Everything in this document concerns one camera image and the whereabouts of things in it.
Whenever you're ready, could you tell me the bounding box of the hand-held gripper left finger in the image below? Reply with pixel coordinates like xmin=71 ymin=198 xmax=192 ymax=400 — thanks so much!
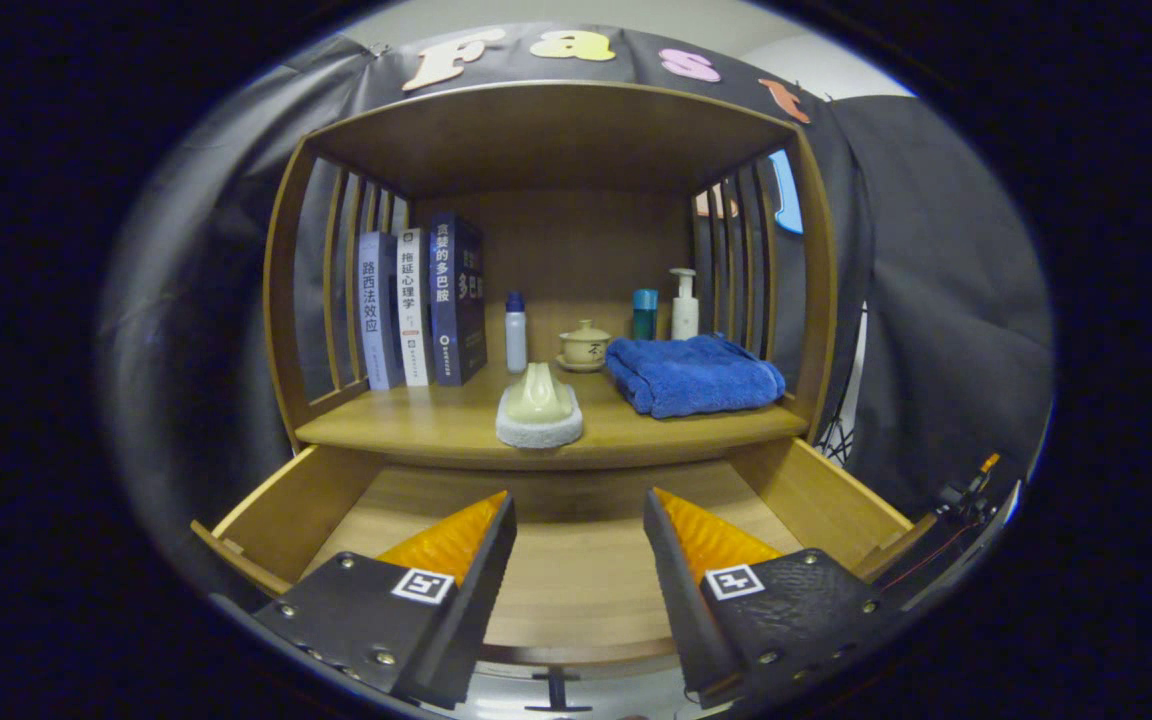
xmin=251 ymin=490 xmax=519 ymax=713

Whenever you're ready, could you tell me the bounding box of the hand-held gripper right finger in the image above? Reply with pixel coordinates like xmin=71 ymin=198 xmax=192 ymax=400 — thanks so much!
xmin=642 ymin=487 xmax=912 ymax=709

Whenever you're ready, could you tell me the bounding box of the wooden drawer with black knob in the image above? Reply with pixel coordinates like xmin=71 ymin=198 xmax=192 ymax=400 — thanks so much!
xmin=189 ymin=437 xmax=937 ymax=713

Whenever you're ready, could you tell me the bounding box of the beige-handled white scrub brush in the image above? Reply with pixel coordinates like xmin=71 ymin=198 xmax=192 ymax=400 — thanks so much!
xmin=495 ymin=362 xmax=585 ymax=449

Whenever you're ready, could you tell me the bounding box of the wooden countertop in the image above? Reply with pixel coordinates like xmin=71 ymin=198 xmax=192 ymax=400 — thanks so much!
xmin=294 ymin=365 xmax=812 ymax=471

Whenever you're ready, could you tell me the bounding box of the wooden cabinet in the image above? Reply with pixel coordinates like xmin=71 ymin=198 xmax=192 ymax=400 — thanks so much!
xmin=263 ymin=80 xmax=837 ymax=471

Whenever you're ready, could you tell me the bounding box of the folded blue towel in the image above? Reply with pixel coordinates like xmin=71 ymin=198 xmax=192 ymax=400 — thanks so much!
xmin=604 ymin=334 xmax=787 ymax=419

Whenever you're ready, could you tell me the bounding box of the black tripod stand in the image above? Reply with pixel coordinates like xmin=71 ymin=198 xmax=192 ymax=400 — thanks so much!
xmin=821 ymin=300 xmax=872 ymax=466

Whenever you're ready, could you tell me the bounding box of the white bottle with blue cap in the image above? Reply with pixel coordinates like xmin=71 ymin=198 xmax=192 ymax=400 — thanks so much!
xmin=505 ymin=291 xmax=528 ymax=374

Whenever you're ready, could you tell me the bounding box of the beige lidded teacup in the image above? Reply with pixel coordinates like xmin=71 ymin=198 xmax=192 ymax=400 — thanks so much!
xmin=556 ymin=319 xmax=612 ymax=373

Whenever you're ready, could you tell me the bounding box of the white pump bottle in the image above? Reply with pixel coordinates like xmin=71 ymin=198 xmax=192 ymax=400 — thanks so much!
xmin=670 ymin=268 xmax=700 ymax=341

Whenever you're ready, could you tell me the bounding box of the white book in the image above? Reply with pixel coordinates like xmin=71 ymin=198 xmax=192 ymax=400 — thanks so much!
xmin=394 ymin=228 xmax=435 ymax=388

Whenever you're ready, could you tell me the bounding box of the dark blue book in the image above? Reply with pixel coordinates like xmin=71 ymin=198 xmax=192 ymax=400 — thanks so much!
xmin=428 ymin=212 xmax=488 ymax=387

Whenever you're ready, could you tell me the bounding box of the light blue book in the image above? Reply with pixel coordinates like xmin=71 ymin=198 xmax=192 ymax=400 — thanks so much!
xmin=357 ymin=231 xmax=405 ymax=391

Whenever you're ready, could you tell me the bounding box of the orange and black device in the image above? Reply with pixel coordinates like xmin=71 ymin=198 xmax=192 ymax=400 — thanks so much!
xmin=936 ymin=452 xmax=1002 ymax=521

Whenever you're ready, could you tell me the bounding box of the black backdrop cloth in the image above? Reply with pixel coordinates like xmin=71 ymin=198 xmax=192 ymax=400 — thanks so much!
xmin=96 ymin=25 xmax=1055 ymax=601

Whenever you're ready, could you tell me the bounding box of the red cable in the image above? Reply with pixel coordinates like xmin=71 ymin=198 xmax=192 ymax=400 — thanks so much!
xmin=881 ymin=520 xmax=977 ymax=591

